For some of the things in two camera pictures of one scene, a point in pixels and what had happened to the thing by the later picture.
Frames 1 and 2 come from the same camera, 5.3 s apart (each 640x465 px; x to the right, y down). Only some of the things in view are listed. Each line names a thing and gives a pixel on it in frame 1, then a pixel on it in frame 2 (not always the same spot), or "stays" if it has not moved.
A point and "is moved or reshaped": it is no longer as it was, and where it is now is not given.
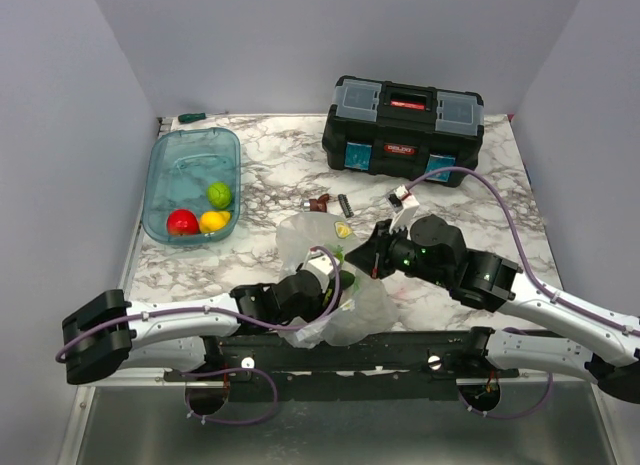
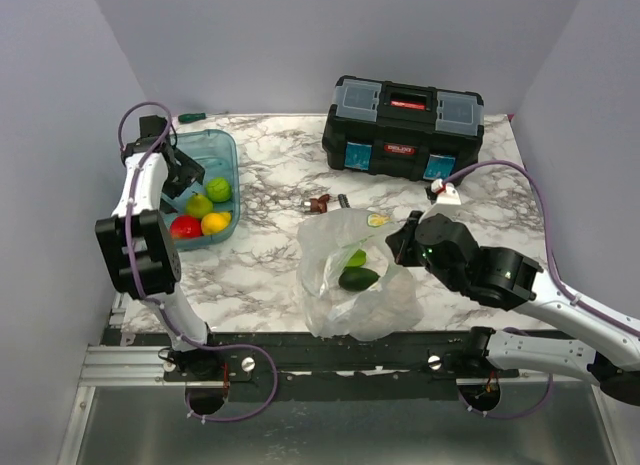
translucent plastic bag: (368, 311) is moved or reshaped
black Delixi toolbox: (403, 130) stays
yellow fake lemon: (213, 221) stays
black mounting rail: (416, 366) stays
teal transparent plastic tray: (184, 163) stays
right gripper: (371, 257) -> (400, 241)
